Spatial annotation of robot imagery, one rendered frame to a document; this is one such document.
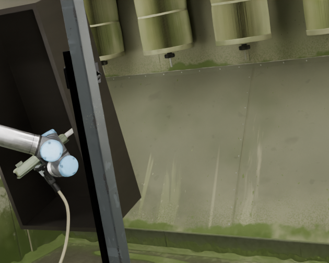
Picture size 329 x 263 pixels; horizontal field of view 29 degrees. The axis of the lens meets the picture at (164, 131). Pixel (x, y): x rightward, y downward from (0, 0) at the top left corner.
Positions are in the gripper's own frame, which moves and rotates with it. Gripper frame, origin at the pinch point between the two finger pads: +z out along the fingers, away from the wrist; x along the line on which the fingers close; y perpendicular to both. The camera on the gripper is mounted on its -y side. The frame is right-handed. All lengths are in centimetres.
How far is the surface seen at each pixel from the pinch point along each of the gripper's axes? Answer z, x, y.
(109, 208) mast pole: -120, -26, 0
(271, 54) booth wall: 3, 161, 42
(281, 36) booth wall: -6, 167, 35
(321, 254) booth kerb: -43, 81, 128
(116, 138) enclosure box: 0.2, 41.5, 16.1
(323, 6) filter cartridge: -62, 153, 20
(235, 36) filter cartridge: -14, 131, 13
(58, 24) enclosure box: -24, 41, -49
